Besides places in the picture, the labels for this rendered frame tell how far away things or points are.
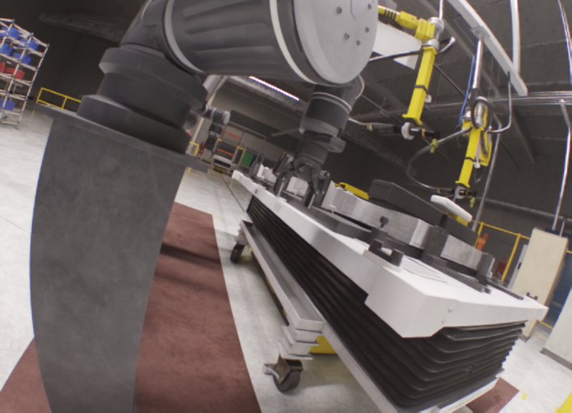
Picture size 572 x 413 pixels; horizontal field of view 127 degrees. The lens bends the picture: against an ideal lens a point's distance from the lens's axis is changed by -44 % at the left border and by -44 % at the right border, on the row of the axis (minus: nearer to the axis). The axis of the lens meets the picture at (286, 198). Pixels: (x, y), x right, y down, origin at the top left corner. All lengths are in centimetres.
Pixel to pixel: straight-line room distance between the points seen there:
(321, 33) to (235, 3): 10
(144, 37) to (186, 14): 13
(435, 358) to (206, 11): 90
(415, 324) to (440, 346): 33
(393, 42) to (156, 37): 133
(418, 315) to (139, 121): 56
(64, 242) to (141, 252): 14
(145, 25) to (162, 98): 14
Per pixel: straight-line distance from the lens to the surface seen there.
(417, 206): 129
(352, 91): 65
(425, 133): 132
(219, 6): 33
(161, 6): 46
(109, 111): 44
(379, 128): 146
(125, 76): 47
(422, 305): 48
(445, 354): 85
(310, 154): 60
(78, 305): 56
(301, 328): 115
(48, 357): 70
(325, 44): 27
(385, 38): 158
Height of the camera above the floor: 92
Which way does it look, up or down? 3 degrees down
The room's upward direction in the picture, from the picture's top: 22 degrees clockwise
